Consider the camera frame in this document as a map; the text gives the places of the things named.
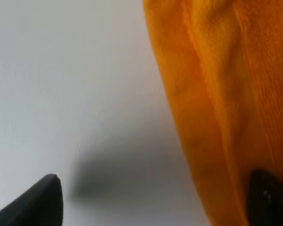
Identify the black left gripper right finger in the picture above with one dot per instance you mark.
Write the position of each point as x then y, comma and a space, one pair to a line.
264, 202

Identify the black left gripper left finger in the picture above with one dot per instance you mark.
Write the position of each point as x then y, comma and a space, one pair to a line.
40, 205

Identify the orange terry towel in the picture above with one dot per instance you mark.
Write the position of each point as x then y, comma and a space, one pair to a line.
221, 62

